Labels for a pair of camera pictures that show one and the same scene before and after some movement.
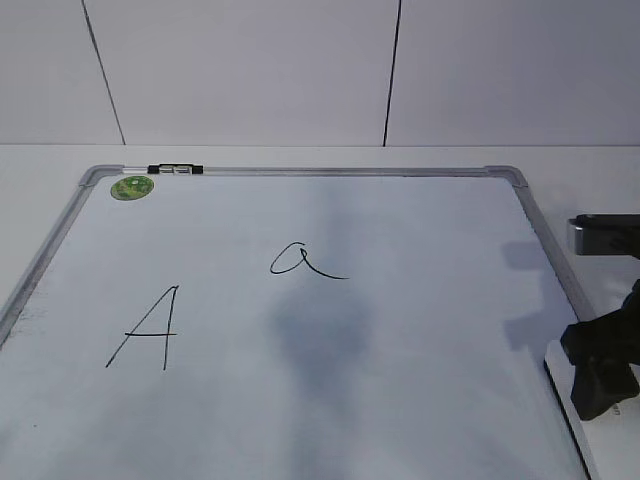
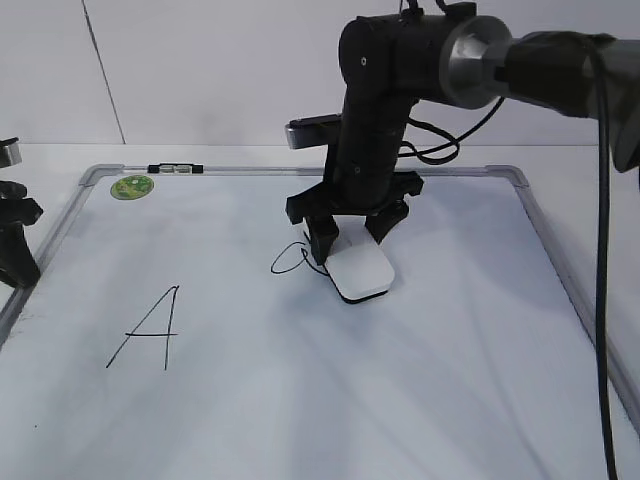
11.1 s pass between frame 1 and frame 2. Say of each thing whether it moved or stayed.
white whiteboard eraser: moved
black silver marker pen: stayed
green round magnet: stayed
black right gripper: moved
